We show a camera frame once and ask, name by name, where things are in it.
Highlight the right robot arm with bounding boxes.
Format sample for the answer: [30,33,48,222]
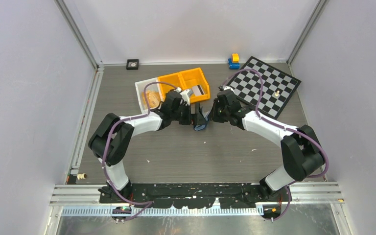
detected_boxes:
[209,89,328,201]

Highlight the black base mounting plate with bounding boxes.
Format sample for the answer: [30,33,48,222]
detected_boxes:
[98,183,290,209]

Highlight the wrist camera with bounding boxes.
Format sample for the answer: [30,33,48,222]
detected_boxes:
[218,85,234,92]
[180,89,193,105]

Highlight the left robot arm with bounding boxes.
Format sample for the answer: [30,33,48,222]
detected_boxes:
[88,89,207,203]

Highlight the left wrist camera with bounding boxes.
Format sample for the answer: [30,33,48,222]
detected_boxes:
[180,89,193,105]

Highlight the white plastic bin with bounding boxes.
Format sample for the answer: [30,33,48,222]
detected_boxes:
[135,77,163,113]

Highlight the orange plastic bin left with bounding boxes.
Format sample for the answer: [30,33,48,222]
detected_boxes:
[157,72,188,101]

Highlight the small beige spool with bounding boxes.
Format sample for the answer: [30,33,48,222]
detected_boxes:
[76,173,87,180]

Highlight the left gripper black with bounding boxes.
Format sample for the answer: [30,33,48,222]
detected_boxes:
[170,102,206,125]

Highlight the tan items in white bin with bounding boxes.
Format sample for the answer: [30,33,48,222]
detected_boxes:
[143,90,162,109]

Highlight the card in orange bin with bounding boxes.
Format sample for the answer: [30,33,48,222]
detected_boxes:
[191,85,205,96]

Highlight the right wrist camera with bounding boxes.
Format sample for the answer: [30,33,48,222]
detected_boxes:
[218,85,234,92]

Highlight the orange plastic bin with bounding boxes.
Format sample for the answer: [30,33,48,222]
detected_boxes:
[157,72,188,101]
[180,68,211,103]

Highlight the small black square device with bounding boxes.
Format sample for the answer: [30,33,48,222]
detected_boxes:
[126,59,140,70]

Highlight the blue leather card holder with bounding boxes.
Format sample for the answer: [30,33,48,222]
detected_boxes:
[193,111,210,131]

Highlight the orange plastic bin right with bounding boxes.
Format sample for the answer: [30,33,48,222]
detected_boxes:
[180,68,211,103]

